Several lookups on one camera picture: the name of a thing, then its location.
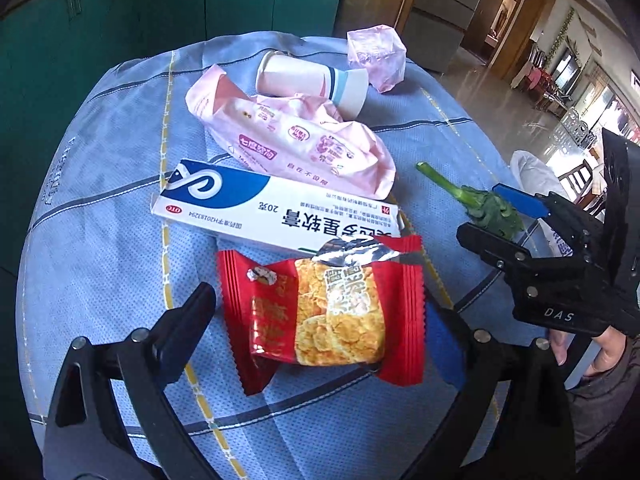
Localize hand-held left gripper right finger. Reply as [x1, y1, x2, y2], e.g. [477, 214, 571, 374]
[400, 305, 576, 480]

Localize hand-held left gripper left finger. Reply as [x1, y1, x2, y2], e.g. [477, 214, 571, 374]
[42, 281, 218, 480]

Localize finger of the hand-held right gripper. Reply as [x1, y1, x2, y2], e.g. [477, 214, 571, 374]
[491, 183, 606, 241]
[456, 222, 591, 293]

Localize white lined waste bin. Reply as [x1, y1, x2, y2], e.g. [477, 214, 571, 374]
[510, 150, 601, 261]

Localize green vegetable stem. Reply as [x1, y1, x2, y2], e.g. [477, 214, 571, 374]
[416, 161, 526, 241]

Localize red snack packet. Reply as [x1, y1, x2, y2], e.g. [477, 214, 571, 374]
[216, 234, 426, 396]

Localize white blue medicine box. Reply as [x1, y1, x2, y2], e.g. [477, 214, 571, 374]
[150, 158, 403, 261]

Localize pink plastic bag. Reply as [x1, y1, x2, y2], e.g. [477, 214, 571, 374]
[346, 24, 407, 93]

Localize pink plastic wrapper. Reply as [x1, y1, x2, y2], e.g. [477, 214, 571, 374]
[185, 63, 397, 200]

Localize white striped paper cup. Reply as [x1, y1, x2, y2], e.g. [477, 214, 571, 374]
[256, 51, 370, 115]

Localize person's right forearm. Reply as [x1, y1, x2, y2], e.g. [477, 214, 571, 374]
[567, 335, 640, 461]

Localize person's right hand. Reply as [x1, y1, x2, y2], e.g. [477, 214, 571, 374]
[549, 331, 627, 380]

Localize white baby fence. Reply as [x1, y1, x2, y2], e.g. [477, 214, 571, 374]
[557, 107, 598, 148]

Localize blue checked tablecloth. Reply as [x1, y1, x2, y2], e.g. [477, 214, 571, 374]
[15, 30, 566, 480]

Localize wooden chairs with clothes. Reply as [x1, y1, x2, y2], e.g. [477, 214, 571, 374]
[515, 45, 563, 111]

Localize television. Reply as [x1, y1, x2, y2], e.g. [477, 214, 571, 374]
[552, 45, 583, 88]

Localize brown wooden door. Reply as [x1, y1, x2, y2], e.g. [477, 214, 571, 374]
[462, 0, 531, 66]

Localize silver refrigerator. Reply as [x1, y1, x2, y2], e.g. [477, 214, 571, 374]
[405, 0, 496, 73]

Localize green lower kitchen cabinets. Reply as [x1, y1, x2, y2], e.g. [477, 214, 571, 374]
[0, 0, 351, 281]

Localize green wall garland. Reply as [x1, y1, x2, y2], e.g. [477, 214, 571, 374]
[545, 7, 576, 68]

